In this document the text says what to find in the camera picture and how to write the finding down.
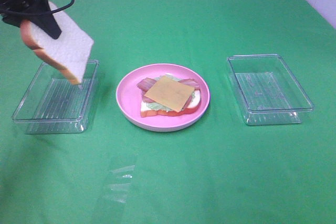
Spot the toy bread slice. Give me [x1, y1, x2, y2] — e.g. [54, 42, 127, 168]
[140, 77, 202, 118]
[20, 11, 94, 85]

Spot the tray toy bacon strip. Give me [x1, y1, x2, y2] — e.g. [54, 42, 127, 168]
[136, 77, 195, 111]
[137, 78, 199, 103]

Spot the green toy lettuce leaf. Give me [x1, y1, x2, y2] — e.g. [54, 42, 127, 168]
[144, 74, 202, 112]

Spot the yellow toy cheese slice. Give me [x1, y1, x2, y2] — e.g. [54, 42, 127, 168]
[143, 76, 195, 112]

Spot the left clear plastic tray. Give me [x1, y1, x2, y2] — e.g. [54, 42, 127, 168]
[12, 60, 99, 134]

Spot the clear plastic tray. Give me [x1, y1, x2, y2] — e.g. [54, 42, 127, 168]
[12, 60, 99, 134]
[227, 54, 314, 126]

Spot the pink round plate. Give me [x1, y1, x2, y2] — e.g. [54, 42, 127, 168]
[115, 63, 211, 132]

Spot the clear plastic film piece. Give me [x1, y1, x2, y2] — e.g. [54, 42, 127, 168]
[102, 165, 135, 204]

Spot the green tablecloth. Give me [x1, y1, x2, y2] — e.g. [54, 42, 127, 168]
[1, 0, 335, 223]

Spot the right clear plastic tray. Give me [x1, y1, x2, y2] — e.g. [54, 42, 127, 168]
[227, 54, 314, 126]

